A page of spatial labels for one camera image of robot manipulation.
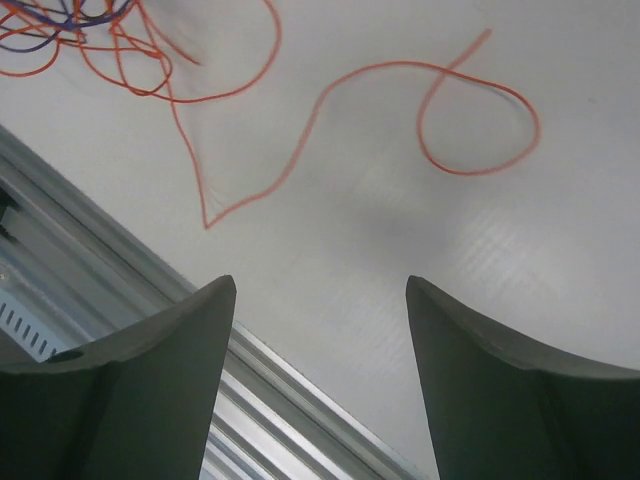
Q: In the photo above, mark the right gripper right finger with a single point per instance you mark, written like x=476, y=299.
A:
x=502, y=405

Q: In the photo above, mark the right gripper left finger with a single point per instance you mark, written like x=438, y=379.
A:
x=136, y=404

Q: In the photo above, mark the white slotted cable duct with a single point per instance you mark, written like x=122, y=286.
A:
x=27, y=331

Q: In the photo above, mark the aluminium mounting rail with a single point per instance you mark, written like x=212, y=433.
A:
x=85, y=278

